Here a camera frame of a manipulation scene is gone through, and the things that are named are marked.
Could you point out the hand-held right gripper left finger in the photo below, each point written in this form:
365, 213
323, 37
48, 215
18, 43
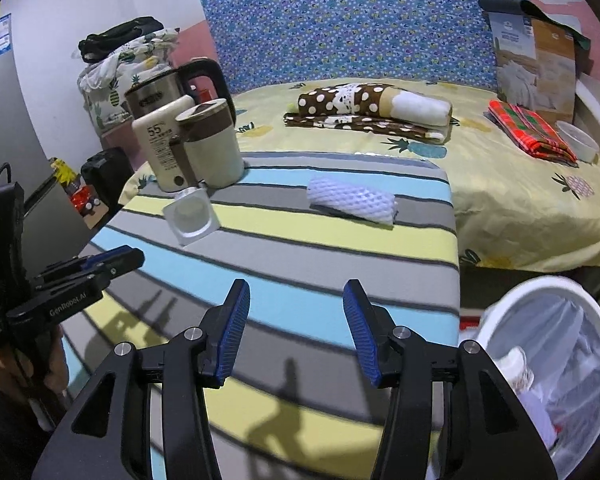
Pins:
235, 330

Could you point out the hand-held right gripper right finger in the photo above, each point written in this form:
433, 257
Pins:
362, 335

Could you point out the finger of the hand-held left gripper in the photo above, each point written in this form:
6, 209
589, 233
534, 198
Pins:
70, 277
125, 259

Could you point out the white trash bin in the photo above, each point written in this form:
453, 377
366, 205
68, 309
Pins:
486, 325

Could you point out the clear plastic bin liner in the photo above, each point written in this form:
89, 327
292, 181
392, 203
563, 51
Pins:
580, 360

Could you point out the person's left forearm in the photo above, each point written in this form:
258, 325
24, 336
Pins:
0, 435

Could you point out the person's left hand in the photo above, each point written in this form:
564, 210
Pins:
56, 360

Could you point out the small red item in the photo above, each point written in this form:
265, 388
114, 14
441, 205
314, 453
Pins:
82, 200

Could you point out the clear square plastic lid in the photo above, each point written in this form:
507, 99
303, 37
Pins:
191, 215

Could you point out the striped table cloth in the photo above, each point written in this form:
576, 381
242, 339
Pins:
280, 260

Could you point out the black box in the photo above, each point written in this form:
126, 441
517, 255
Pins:
105, 170

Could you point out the yellow packet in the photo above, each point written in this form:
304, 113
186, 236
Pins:
65, 172

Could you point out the beige rectangular box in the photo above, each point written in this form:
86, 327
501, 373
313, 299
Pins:
160, 145

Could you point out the white foam net sleeve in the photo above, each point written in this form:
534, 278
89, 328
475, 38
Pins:
350, 200

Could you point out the beige and brown mug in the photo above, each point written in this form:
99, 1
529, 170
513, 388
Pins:
212, 155

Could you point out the pineapple print fabric bag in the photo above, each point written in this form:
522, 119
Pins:
110, 100

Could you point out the grey refrigerator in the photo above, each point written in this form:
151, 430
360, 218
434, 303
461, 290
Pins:
10, 125

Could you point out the steel electric kettle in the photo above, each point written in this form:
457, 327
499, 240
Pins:
155, 95

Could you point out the bed with yellow sheet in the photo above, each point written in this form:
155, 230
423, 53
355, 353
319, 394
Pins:
505, 200

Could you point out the black bag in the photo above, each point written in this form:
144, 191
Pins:
120, 35

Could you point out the brown polka dot blanket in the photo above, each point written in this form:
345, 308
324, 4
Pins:
330, 102

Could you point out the blue sticker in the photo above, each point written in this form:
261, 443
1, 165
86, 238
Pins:
2, 35

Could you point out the red plaid cloth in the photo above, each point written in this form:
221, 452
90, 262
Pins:
525, 130

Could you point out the white bowl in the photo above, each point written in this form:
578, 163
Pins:
577, 142

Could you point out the blue patterned headboard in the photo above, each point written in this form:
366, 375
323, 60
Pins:
355, 20

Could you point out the cardboard bedding package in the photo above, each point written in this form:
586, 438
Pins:
535, 70

